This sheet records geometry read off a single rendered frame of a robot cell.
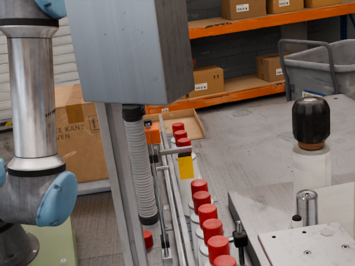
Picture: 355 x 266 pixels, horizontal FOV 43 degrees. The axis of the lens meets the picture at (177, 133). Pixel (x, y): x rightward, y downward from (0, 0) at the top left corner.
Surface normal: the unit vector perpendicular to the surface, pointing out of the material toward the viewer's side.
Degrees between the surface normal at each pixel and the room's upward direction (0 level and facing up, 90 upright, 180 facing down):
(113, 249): 0
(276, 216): 0
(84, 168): 90
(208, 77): 90
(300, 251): 0
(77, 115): 90
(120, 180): 90
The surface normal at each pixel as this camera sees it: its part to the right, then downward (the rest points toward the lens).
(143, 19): -0.49, 0.35
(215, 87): 0.25, 0.31
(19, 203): -0.25, 0.16
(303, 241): -0.11, -0.94
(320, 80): -0.81, 0.33
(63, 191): 0.96, 0.17
